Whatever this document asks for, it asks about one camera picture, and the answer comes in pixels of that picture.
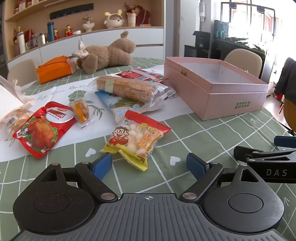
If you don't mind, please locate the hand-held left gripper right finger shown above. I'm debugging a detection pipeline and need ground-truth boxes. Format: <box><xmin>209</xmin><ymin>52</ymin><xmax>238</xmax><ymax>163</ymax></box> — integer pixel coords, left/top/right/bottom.
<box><xmin>179</xmin><ymin>152</ymin><xmax>263</xmax><ymax>202</ymax></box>

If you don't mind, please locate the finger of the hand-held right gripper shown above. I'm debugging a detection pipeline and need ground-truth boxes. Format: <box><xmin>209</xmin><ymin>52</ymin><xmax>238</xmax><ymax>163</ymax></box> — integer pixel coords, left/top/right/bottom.
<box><xmin>274</xmin><ymin>136</ymin><xmax>296</xmax><ymax>149</ymax></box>
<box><xmin>233</xmin><ymin>146</ymin><xmax>296</xmax><ymax>166</ymax></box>

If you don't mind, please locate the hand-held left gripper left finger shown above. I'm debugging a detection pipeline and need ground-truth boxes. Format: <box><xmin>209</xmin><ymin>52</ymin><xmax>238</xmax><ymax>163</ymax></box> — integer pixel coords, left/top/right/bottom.
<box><xmin>37</xmin><ymin>152</ymin><xmax>119</xmax><ymax>202</ymax></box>

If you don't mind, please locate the yellow snack ball packet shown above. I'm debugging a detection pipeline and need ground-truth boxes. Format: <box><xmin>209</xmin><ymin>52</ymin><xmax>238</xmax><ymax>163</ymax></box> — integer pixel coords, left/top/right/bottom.
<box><xmin>100</xmin><ymin>110</ymin><xmax>171</xmax><ymax>172</ymax></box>

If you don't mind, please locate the pink cardboard box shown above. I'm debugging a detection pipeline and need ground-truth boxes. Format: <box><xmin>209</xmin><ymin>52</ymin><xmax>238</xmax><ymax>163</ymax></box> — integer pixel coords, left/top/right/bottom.
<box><xmin>164</xmin><ymin>57</ymin><xmax>269</xmax><ymax>121</ymax></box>

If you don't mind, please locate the small orange snack packet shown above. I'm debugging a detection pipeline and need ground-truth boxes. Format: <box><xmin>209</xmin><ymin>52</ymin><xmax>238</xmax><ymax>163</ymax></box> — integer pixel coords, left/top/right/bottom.
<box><xmin>69</xmin><ymin>97</ymin><xmax>90</xmax><ymax>127</ymax></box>

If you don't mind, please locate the blue seaweed packet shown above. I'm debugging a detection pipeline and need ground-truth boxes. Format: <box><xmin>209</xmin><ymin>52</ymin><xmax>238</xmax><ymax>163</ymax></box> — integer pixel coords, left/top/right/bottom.
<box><xmin>95</xmin><ymin>90</ymin><xmax>166</xmax><ymax>124</ymax></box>

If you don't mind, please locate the red roast chicken packet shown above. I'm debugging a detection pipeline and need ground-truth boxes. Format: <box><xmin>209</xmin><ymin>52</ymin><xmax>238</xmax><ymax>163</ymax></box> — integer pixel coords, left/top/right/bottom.
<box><xmin>12</xmin><ymin>101</ymin><xmax>77</xmax><ymax>159</ymax></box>

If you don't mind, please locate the clear corn cob packet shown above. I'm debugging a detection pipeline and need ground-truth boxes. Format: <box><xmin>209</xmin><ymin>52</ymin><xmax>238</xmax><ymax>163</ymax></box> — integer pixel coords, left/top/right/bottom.
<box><xmin>89</xmin><ymin>75</ymin><xmax>176</xmax><ymax>108</ymax></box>

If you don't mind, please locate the red sausage packet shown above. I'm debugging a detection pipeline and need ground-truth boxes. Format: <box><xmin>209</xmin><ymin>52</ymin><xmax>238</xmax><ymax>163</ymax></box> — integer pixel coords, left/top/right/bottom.
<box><xmin>115</xmin><ymin>69</ymin><xmax>170</xmax><ymax>83</ymax></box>

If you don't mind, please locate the clear bread packet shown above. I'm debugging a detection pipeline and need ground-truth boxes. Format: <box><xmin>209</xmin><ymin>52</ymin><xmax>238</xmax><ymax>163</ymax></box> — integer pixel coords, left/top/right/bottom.
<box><xmin>0</xmin><ymin>102</ymin><xmax>35</xmax><ymax>135</ymax></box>

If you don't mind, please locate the orange chair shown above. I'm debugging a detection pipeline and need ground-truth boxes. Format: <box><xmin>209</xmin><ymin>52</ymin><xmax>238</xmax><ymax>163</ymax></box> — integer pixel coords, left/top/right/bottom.
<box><xmin>283</xmin><ymin>97</ymin><xmax>296</xmax><ymax>135</ymax></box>

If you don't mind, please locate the white printed table runner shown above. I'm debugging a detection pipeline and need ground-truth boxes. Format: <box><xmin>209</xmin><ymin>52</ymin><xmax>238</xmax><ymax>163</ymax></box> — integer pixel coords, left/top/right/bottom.
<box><xmin>0</xmin><ymin>64</ymin><xmax>197</xmax><ymax>163</ymax></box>

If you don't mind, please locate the beige chair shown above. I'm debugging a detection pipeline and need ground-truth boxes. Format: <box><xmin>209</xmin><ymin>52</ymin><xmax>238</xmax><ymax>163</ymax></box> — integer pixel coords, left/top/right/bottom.
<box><xmin>224</xmin><ymin>49</ymin><xmax>263</xmax><ymax>78</ymax></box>
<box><xmin>7</xmin><ymin>59</ymin><xmax>38</xmax><ymax>87</ymax></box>

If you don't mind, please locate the orange pouch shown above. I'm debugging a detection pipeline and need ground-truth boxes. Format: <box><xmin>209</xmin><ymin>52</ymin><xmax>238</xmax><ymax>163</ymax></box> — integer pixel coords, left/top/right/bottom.
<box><xmin>36</xmin><ymin>56</ymin><xmax>73</xmax><ymax>84</ymax></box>

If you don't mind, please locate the brown teddy plush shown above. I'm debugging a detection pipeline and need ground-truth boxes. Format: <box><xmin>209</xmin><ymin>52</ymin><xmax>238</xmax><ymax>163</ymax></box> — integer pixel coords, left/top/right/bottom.
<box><xmin>72</xmin><ymin>31</ymin><xmax>137</xmax><ymax>75</ymax></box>

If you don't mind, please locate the black water dispenser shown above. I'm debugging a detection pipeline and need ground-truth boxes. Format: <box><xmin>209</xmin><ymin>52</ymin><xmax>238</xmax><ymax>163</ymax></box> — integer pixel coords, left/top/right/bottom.
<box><xmin>184</xmin><ymin>31</ymin><xmax>211</xmax><ymax>59</ymax></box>

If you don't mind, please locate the white gift bag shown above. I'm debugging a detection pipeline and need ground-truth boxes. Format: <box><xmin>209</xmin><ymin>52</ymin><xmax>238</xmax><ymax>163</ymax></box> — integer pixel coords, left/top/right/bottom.
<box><xmin>0</xmin><ymin>75</ymin><xmax>35</xmax><ymax>116</ymax></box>

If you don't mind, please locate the glass fish tank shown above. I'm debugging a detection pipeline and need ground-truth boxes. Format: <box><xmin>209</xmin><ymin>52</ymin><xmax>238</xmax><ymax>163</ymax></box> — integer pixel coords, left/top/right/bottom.
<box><xmin>213</xmin><ymin>1</ymin><xmax>278</xmax><ymax>61</ymax></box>

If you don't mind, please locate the white sideboard cabinet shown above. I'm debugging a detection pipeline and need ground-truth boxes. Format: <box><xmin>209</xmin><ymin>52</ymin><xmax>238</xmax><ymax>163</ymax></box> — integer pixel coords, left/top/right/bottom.
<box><xmin>7</xmin><ymin>27</ymin><xmax>164</xmax><ymax>67</ymax></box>

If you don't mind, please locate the steel mug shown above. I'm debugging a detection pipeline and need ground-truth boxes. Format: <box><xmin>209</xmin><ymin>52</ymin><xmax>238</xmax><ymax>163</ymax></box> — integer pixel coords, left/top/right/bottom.
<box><xmin>33</xmin><ymin>33</ymin><xmax>48</xmax><ymax>47</ymax></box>

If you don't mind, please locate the white flower vase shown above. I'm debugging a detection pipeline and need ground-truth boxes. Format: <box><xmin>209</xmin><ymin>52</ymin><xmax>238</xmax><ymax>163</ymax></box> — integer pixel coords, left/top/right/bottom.
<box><xmin>82</xmin><ymin>15</ymin><xmax>95</xmax><ymax>32</ymax></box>

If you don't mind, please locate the blue thermos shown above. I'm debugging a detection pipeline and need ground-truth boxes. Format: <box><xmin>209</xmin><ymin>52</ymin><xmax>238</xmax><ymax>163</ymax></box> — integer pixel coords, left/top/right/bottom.
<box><xmin>47</xmin><ymin>22</ymin><xmax>55</xmax><ymax>42</ymax></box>

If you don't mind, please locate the white bunny ceramic pot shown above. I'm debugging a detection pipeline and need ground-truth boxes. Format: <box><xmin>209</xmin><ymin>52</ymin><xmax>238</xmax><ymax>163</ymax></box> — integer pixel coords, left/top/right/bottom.
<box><xmin>103</xmin><ymin>10</ymin><xmax>125</xmax><ymax>29</ymax></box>

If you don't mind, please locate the white bottle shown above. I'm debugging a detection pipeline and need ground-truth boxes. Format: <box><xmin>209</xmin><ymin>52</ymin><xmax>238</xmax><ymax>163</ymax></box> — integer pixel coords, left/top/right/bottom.
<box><xmin>17</xmin><ymin>32</ymin><xmax>26</xmax><ymax>54</ymax></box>

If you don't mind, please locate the brown plush ornament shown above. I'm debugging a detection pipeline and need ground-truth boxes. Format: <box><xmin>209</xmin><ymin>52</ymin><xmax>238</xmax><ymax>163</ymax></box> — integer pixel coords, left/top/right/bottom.
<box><xmin>132</xmin><ymin>5</ymin><xmax>152</xmax><ymax>26</ymax></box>

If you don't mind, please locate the white wall-mounted device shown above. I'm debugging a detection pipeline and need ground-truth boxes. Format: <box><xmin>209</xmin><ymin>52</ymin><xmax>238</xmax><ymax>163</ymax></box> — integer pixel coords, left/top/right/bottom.
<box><xmin>199</xmin><ymin>0</ymin><xmax>206</xmax><ymax>21</ymax></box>

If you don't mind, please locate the black hook rail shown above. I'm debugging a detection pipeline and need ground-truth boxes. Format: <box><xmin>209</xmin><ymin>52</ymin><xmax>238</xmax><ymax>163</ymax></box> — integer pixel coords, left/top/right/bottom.
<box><xmin>50</xmin><ymin>3</ymin><xmax>93</xmax><ymax>20</ymax></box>

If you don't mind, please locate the wooden wall shelf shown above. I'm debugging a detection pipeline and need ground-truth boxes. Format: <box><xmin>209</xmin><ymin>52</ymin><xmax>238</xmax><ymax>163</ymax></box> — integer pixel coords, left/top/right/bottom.
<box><xmin>5</xmin><ymin>0</ymin><xmax>70</xmax><ymax>22</ymax></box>

